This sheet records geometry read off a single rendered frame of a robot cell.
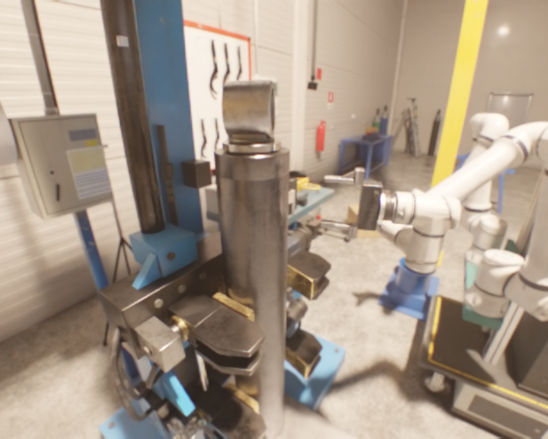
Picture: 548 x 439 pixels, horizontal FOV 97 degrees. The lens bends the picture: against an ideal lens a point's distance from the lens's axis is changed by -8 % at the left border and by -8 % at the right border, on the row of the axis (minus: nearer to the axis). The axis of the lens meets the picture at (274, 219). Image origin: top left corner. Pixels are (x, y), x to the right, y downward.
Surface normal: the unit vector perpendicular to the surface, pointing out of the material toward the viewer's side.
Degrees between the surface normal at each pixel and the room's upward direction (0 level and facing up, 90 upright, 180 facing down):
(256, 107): 87
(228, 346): 0
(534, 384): 90
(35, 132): 90
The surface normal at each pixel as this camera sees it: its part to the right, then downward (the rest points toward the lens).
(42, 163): 0.82, 0.23
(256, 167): 0.14, 0.39
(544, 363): -0.56, 0.33
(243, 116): -0.10, 0.61
